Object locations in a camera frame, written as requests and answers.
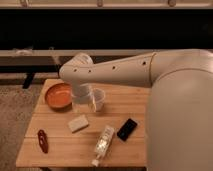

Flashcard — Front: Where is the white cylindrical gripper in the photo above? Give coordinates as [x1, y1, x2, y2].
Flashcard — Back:
[72, 84, 105, 113]

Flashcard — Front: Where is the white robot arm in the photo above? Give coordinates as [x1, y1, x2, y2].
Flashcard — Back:
[60, 49, 213, 171]

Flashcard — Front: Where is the clear plastic bottle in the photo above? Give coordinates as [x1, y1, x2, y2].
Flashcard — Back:
[92, 125, 115, 167]

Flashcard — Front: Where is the red brown chili pepper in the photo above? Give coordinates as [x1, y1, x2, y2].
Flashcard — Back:
[37, 130, 49, 153]

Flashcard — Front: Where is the orange ceramic bowl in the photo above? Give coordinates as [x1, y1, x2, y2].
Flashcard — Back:
[44, 83, 72, 109]

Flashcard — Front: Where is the white sponge block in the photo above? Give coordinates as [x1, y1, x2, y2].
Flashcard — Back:
[68, 115, 89, 133]

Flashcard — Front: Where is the white horizontal rail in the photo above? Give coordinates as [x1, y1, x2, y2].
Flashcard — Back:
[0, 49, 149, 66]

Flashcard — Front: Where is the black smartphone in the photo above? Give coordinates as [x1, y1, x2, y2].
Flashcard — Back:
[117, 118, 137, 141]

